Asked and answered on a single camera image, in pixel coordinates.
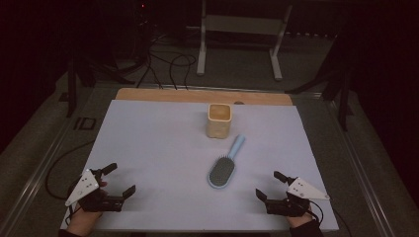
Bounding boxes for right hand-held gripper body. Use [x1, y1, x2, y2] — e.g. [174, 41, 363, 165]
[264, 177, 331, 218]

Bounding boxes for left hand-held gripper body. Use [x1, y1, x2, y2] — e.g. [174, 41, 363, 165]
[64, 168, 126, 213]

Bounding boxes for light blue hairbrush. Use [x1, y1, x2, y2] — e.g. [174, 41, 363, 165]
[207, 133, 246, 190]

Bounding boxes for beige square holder cup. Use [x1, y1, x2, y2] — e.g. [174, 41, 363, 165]
[206, 103, 232, 139]

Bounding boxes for person's right hand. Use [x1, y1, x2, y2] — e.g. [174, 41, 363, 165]
[285, 211, 314, 229]

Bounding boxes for person's left hand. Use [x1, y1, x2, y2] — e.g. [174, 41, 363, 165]
[65, 179, 109, 237]

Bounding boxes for pale lavender table mat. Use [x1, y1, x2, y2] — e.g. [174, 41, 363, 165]
[59, 99, 340, 231]

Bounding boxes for black tripod stand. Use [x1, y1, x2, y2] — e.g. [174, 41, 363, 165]
[285, 33, 356, 132]
[58, 48, 136, 119]

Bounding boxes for white metal stand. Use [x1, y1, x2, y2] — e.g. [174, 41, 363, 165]
[196, 0, 293, 82]

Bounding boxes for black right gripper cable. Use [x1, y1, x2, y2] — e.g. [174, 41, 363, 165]
[307, 199, 352, 237]

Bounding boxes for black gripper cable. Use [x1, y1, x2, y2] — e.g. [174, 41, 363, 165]
[307, 199, 352, 237]
[44, 140, 97, 225]

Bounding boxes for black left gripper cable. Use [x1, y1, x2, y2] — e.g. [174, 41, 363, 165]
[44, 140, 97, 225]

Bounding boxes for metal floor rail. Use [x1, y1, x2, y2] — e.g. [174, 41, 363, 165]
[0, 98, 87, 237]
[324, 98, 398, 237]

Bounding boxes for black floor cables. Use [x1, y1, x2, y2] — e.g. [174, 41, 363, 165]
[134, 31, 198, 91]

